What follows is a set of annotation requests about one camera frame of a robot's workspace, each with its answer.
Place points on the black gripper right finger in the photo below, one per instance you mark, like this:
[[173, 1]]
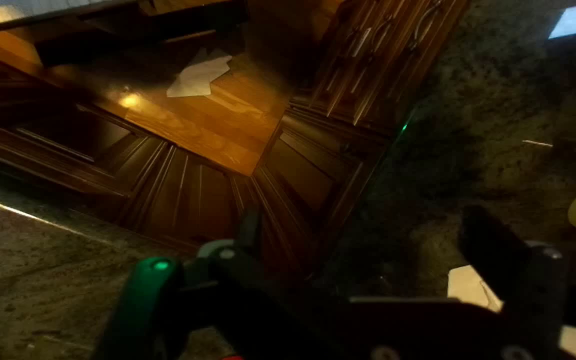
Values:
[[521, 280]]

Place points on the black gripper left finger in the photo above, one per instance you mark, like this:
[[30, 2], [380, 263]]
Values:
[[250, 252]]

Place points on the white paper napkin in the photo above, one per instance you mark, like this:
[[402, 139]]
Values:
[[475, 288]]

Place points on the dark wooden base cabinet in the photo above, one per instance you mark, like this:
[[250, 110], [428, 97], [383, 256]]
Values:
[[169, 192]]

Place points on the white paper sheet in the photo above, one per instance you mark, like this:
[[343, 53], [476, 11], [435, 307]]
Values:
[[199, 76]]

